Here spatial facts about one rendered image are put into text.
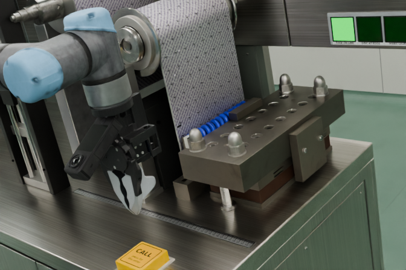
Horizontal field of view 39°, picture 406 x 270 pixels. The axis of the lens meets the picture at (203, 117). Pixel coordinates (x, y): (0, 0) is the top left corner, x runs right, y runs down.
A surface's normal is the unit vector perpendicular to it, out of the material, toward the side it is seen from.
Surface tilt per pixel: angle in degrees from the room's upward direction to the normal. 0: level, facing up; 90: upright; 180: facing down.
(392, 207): 0
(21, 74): 91
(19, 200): 0
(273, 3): 90
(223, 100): 90
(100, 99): 91
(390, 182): 0
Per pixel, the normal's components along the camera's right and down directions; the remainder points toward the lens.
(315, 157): 0.74, 0.11
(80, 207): -0.19, -0.92
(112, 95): 0.36, 0.28
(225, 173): -0.64, 0.39
